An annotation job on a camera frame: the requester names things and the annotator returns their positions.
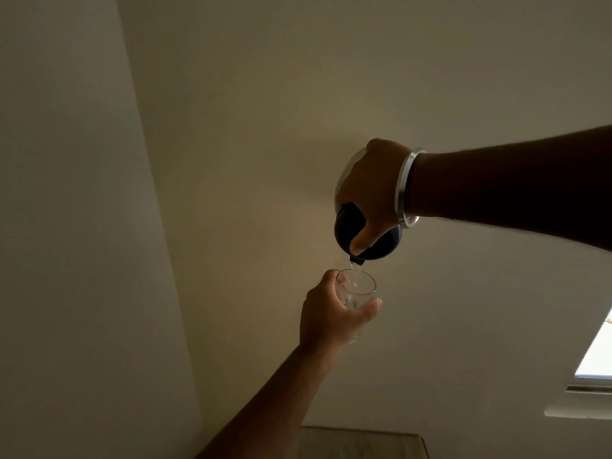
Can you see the person's right hand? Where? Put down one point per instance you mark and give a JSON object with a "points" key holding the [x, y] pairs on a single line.
{"points": [[377, 181]]}

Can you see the person's left hand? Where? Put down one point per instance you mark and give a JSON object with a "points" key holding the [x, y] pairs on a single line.
{"points": [[325, 315]]}

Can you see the person's left thumb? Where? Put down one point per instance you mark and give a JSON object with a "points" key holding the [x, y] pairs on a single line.
{"points": [[367, 311]]}

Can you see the person's right thumb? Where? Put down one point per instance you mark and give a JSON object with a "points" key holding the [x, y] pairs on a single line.
{"points": [[363, 241]]}

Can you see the dark lidded metal water bottle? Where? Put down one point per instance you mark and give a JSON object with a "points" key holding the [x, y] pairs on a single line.
{"points": [[382, 246]]}

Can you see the clear drinking glass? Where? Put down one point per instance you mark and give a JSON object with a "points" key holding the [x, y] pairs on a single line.
{"points": [[362, 287]]}

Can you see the person's left forearm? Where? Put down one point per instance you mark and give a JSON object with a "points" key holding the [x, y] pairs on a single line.
{"points": [[272, 406]]}

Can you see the person's right forearm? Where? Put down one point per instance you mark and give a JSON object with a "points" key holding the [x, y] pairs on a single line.
{"points": [[516, 186]]}

